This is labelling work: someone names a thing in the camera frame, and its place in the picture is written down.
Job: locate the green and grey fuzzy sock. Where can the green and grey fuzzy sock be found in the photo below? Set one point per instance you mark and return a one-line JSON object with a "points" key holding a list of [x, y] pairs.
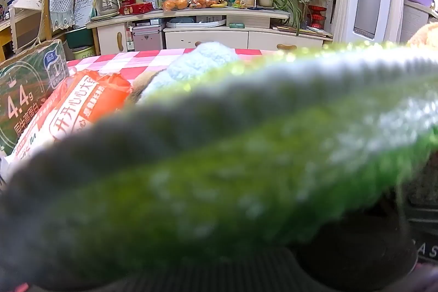
{"points": [[205, 175]]}

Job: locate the brown fuzzy sock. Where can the brown fuzzy sock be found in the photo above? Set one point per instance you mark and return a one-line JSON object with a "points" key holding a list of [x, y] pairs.
{"points": [[140, 86]]}

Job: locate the green printed cardboard box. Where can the green printed cardboard box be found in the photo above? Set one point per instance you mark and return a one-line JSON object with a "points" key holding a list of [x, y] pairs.
{"points": [[24, 80]]}

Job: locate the peach fuzzy sock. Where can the peach fuzzy sock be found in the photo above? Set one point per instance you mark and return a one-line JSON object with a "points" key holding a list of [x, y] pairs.
{"points": [[426, 35]]}

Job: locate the potted spider plant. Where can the potted spider plant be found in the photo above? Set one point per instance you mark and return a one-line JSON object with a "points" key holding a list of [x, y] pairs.
{"points": [[273, 1]]}

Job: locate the small green box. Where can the small green box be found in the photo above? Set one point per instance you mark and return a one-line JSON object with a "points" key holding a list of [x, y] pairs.
{"points": [[236, 26]]}

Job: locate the light blue fuzzy sock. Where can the light blue fuzzy sock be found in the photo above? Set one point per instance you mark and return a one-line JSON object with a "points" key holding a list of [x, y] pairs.
{"points": [[191, 62]]}

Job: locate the cream tv cabinet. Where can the cream tv cabinet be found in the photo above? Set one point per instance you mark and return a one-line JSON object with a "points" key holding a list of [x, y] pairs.
{"points": [[205, 39]]}

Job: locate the banana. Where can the banana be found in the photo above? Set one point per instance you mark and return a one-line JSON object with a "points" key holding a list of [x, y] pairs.
{"points": [[219, 5]]}

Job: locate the white oval tray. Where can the white oval tray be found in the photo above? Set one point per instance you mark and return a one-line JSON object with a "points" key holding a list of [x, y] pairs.
{"points": [[195, 24]]}

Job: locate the pink metal case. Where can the pink metal case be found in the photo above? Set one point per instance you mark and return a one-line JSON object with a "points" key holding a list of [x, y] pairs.
{"points": [[147, 39]]}

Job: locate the red checkered tablecloth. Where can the red checkered tablecloth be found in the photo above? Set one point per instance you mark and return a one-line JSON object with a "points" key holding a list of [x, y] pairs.
{"points": [[102, 64]]}

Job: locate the red gift box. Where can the red gift box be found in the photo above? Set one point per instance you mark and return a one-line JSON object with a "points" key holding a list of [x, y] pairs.
{"points": [[137, 8]]}

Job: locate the orange snack bag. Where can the orange snack bag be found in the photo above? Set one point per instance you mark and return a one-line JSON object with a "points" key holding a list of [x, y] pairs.
{"points": [[68, 114]]}

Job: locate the light green trash bin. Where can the light green trash bin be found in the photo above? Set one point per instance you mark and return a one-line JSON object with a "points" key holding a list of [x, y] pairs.
{"points": [[84, 53]]}

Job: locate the white glass lantern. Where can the white glass lantern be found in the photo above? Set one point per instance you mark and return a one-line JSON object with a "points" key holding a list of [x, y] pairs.
{"points": [[106, 3]]}

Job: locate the dark green plastic basin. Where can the dark green plastic basin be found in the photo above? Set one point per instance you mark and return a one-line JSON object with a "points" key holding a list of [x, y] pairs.
{"points": [[78, 37]]}

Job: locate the white printed paper card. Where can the white printed paper card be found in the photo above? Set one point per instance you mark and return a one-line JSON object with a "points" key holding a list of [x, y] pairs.
{"points": [[84, 9]]}

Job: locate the lace chair cover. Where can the lace chair cover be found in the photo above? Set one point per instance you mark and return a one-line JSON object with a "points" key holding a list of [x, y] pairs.
{"points": [[60, 4]]}

